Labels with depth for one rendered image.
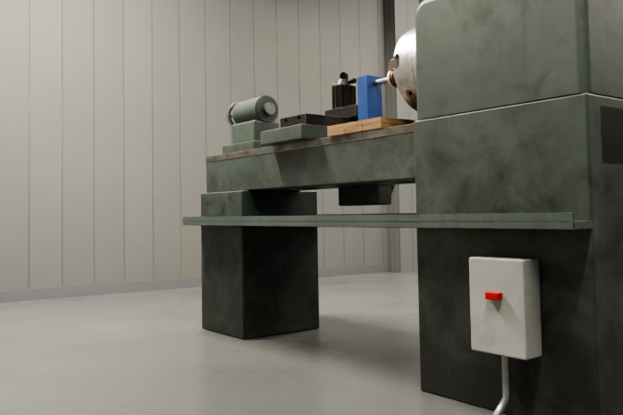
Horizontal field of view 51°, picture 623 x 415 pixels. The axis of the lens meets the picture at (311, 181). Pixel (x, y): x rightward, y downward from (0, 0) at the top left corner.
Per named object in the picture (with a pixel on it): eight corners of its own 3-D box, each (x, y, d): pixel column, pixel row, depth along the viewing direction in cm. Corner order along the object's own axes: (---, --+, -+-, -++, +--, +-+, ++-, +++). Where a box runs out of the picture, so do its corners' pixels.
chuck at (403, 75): (476, 106, 243) (464, 21, 241) (418, 115, 223) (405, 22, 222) (457, 109, 250) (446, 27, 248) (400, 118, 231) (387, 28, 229)
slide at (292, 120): (384, 131, 288) (384, 120, 289) (305, 124, 262) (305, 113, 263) (356, 134, 303) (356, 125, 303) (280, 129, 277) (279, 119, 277)
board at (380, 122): (449, 133, 253) (449, 123, 253) (380, 128, 231) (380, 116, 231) (394, 141, 276) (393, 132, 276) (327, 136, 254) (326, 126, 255)
